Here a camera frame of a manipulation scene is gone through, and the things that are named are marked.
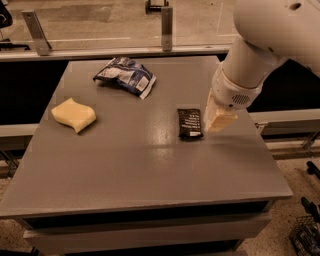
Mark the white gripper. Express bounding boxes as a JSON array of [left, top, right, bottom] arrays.
[[203, 64, 262, 132]]

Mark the black rxbar chocolate bar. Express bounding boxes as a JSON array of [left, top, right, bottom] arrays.
[[178, 109, 203, 139]]

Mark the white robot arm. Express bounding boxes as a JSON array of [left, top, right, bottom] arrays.
[[203, 0, 320, 132]]

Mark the blue chip bag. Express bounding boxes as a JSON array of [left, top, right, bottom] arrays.
[[93, 57, 156, 99]]

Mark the grey table drawer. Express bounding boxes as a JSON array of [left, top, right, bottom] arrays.
[[24, 212, 271, 255]]

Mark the yellow sponge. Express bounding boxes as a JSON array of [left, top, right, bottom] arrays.
[[51, 98, 96, 133]]

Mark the black office chair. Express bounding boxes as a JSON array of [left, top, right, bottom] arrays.
[[0, 0, 30, 51]]

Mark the middle metal glass bracket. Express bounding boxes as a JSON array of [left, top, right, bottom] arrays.
[[161, 6, 173, 52]]

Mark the metal glass bracket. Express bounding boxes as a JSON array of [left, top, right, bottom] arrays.
[[161, 6, 173, 52], [21, 10, 51, 56]]

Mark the black wire basket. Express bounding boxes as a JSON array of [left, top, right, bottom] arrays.
[[289, 216, 320, 256]]

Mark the left metal glass bracket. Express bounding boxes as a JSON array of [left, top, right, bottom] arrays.
[[21, 10, 51, 56]]

